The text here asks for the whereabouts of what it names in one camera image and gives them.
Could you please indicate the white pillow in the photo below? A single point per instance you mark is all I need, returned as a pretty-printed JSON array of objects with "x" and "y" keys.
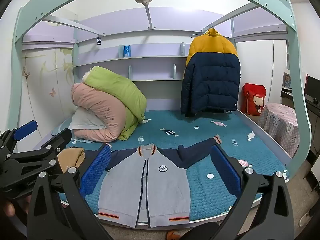
[{"x": 82, "y": 120}]

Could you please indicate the grey and navy jacket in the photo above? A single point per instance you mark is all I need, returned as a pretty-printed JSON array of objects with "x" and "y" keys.
[{"x": 162, "y": 192}]

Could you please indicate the white wardrobe with flower print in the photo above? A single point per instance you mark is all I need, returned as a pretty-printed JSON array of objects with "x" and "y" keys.
[{"x": 45, "y": 92}]

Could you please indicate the red cartoon bag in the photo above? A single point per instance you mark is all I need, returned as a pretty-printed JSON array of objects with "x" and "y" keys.
[{"x": 253, "y": 97}]

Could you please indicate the orange slipper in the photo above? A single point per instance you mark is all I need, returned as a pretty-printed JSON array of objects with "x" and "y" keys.
[{"x": 173, "y": 235}]

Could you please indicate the pink patterned cloth cover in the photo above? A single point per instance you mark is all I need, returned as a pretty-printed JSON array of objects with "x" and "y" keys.
[{"x": 280, "y": 125}]

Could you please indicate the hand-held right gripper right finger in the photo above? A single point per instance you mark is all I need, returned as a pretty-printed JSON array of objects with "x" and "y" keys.
[{"x": 225, "y": 170}]

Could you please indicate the grey metal bar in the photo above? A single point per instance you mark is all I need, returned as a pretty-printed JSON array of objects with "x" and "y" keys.
[
  {"x": 72, "y": 24},
  {"x": 149, "y": 17},
  {"x": 225, "y": 16}
]

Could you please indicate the teal quilted bed blanket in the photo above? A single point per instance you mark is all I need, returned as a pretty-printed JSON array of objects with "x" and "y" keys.
[{"x": 200, "y": 122}]

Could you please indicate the person's left hand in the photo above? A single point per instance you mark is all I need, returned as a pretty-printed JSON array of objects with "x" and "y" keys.
[{"x": 8, "y": 208}]

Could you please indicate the purple wall shelf unit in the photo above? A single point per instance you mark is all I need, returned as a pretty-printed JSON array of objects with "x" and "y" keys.
[{"x": 150, "y": 62}]

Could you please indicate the tan garment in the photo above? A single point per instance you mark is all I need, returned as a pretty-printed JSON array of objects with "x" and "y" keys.
[{"x": 72, "y": 156}]

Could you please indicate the black monitor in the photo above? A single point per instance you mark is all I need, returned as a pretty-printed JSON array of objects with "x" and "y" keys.
[{"x": 312, "y": 90}]

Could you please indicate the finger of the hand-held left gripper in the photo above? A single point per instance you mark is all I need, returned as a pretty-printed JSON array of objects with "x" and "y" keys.
[
  {"x": 25, "y": 130},
  {"x": 58, "y": 138}
]

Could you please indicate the small blue box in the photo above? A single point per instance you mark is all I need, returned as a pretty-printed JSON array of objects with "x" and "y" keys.
[{"x": 127, "y": 51}]

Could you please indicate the green quilt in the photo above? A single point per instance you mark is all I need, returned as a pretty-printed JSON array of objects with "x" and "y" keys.
[{"x": 117, "y": 87}]

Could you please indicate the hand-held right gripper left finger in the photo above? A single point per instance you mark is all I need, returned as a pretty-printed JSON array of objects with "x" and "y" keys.
[{"x": 96, "y": 172}]

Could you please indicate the pink quilt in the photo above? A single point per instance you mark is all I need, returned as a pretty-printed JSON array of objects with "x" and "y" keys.
[{"x": 100, "y": 110}]

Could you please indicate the yellow and navy puffer jacket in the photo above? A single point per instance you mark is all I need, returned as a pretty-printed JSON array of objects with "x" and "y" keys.
[{"x": 212, "y": 80}]

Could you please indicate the mint green bed frame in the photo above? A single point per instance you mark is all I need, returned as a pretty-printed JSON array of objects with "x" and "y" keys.
[{"x": 300, "y": 100}]

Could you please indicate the small black tag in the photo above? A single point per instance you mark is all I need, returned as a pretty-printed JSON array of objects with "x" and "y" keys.
[{"x": 99, "y": 41}]

